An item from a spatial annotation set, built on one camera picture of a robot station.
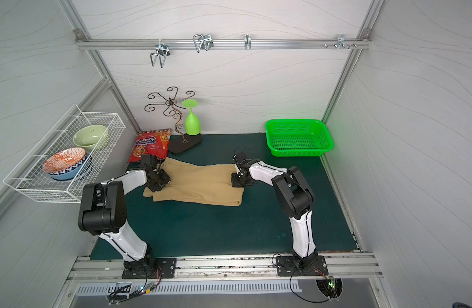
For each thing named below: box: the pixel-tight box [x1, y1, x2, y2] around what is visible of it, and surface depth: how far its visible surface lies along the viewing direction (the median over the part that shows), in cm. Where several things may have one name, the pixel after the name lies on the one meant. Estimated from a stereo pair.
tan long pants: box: [143, 157, 245, 206], surface depth 95 cm
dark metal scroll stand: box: [144, 86, 203, 154], surface depth 100 cm
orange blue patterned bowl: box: [42, 147, 92, 181], surface depth 62 cm
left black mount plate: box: [121, 257, 177, 279], surface depth 74 cm
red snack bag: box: [127, 128, 172, 163], surface depth 113 cm
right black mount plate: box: [275, 255, 329, 277], surface depth 75 cm
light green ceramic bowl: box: [73, 124, 109, 153], surface depth 73 cm
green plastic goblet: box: [181, 98, 201, 137], surface depth 96 cm
